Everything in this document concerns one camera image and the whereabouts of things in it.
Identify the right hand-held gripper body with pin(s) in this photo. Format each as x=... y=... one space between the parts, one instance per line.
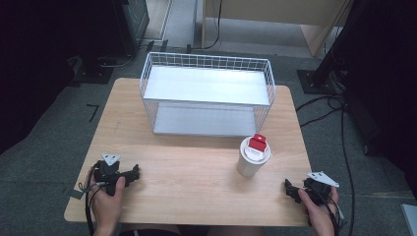
x=317 y=188

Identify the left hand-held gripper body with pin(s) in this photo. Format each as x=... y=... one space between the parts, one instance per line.
x=106 y=172

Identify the person's right hand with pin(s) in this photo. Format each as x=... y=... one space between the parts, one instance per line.
x=316 y=216

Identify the person's left hand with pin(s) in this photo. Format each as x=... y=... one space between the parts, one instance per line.
x=106 y=206

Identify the grey tape piece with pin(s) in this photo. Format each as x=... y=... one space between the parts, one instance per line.
x=74 y=193

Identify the white cup with red lid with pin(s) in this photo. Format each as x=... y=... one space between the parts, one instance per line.
x=250 y=160

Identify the white flat board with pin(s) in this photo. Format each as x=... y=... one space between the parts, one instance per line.
x=410 y=219

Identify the black stand with base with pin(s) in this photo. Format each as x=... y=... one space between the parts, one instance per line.
x=323 y=75

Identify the black cabinet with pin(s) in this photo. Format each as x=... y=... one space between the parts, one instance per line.
x=132 y=23

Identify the light wooden desk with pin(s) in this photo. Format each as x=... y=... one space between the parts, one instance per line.
x=278 y=13

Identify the black stand base plate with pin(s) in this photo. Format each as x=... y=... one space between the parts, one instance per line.
x=93 y=72

